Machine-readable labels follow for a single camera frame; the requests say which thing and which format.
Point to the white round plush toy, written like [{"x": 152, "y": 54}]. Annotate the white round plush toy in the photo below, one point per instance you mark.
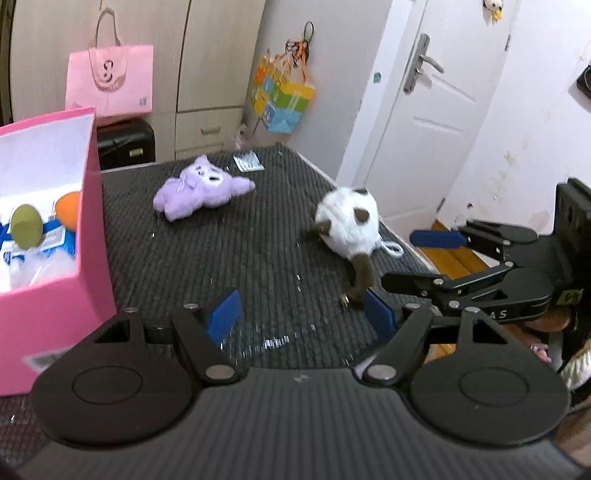
[{"x": 346, "y": 221}]

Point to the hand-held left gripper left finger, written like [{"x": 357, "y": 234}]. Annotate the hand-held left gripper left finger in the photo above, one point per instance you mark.
[{"x": 224, "y": 318}]

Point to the green ball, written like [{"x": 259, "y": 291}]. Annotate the green ball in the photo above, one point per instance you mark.
[{"x": 25, "y": 226}]

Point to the black wall fixture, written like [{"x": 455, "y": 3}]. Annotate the black wall fixture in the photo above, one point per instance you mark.
[{"x": 584, "y": 83}]

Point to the orange ball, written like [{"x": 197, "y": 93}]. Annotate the orange ball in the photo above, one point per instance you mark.
[{"x": 69, "y": 210}]

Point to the white tissue pack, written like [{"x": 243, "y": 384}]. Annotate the white tissue pack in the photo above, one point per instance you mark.
[{"x": 41, "y": 272}]

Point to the colourful paper gift bag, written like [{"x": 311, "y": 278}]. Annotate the colourful paper gift bag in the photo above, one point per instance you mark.
[{"x": 281, "y": 101}]

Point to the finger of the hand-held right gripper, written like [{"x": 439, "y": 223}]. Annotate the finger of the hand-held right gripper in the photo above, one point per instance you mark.
[
  {"x": 436, "y": 238},
  {"x": 415, "y": 281}
]

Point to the black suitcase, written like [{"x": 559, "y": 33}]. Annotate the black suitcase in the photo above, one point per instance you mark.
[{"x": 124, "y": 143}]

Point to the purple plush toy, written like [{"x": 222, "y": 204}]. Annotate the purple plush toy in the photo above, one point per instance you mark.
[{"x": 194, "y": 194}]

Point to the small white sachet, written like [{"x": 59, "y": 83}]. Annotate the small white sachet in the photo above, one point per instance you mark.
[{"x": 248, "y": 161}]

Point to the white door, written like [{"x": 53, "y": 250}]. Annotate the white door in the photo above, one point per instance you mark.
[{"x": 438, "y": 120}]

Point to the black and orange ribbons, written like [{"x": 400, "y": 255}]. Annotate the black and orange ribbons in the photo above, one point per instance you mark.
[{"x": 298, "y": 48}]

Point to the beige wooden wardrobe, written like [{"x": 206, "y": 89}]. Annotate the beige wooden wardrobe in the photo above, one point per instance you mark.
[{"x": 207, "y": 55}]

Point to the pink cardboard box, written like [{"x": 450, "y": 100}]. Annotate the pink cardboard box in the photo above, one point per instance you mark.
[{"x": 92, "y": 286}]

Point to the small hanging plush toy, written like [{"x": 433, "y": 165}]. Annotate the small hanging plush toy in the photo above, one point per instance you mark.
[{"x": 492, "y": 8}]

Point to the blue wet wipes pack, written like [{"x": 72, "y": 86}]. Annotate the blue wet wipes pack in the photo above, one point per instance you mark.
[{"x": 55, "y": 240}]

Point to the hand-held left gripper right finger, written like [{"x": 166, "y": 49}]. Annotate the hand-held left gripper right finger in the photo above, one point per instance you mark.
[{"x": 378, "y": 314}]

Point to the person's right hand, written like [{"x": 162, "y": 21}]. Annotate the person's right hand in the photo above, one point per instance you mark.
[{"x": 542, "y": 351}]

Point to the black woven table mat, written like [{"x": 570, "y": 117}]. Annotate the black woven table mat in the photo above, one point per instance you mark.
[{"x": 258, "y": 240}]

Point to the pink shopping bag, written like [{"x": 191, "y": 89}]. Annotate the pink shopping bag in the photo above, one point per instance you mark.
[{"x": 111, "y": 78}]

